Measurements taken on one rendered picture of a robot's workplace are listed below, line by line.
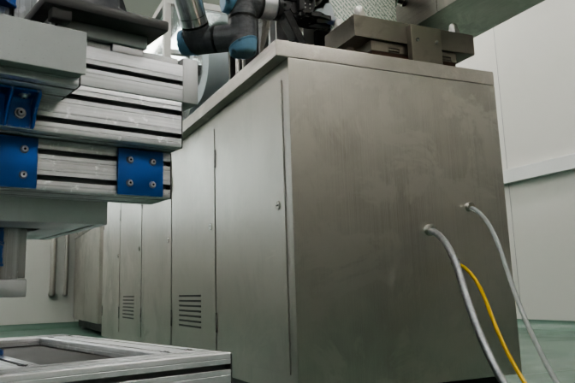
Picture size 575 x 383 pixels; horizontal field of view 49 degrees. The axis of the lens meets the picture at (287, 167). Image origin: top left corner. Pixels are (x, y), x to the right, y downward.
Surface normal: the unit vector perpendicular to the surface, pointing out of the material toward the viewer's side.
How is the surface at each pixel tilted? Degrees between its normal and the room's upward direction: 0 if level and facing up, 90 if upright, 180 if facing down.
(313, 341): 90
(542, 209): 90
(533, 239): 90
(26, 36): 90
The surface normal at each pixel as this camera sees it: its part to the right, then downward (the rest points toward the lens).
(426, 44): 0.43, -0.18
